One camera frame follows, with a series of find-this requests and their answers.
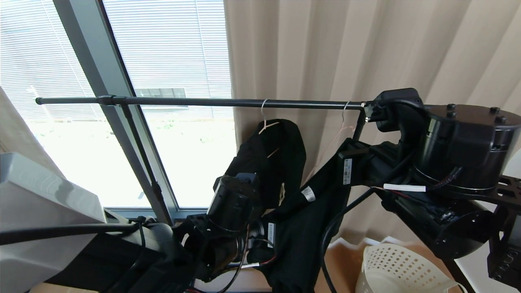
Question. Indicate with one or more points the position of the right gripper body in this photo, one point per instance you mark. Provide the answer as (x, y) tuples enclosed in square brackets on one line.
[(378, 165)]

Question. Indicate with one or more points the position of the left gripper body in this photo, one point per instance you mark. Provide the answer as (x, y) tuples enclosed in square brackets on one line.
[(260, 242)]

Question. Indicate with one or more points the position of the black garment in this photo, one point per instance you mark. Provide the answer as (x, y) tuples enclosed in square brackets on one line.
[(281, 154), (301, 240)]

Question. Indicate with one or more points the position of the pink clothes hanger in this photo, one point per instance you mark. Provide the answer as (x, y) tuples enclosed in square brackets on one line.
[(344, 118), (263, 122)]

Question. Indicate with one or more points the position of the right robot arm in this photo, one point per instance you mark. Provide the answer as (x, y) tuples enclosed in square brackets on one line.
[(468, 154)]

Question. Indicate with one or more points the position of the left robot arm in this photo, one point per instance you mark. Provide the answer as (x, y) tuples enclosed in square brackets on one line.
[(49, 228)]

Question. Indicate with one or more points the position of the white laundry basket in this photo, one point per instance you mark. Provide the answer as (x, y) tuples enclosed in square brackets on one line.
[(390, 268)]

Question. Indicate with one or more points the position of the black clothes rack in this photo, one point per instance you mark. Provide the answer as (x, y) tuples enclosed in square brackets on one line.
[(203, 101)]

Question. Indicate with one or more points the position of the beige curtain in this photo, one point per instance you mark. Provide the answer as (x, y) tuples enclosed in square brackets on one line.
[(366, 49)]

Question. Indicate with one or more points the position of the white curtain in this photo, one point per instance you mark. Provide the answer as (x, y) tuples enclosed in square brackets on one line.
[(20, 134)]

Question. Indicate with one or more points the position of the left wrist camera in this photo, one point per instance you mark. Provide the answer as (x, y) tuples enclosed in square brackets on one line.
[(246, 180)]

